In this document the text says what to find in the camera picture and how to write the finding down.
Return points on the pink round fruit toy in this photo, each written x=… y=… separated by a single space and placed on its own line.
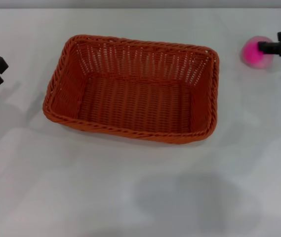
x=251 y=53

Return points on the orange woven plastic basket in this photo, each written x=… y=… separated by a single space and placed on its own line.
x=135 y=103

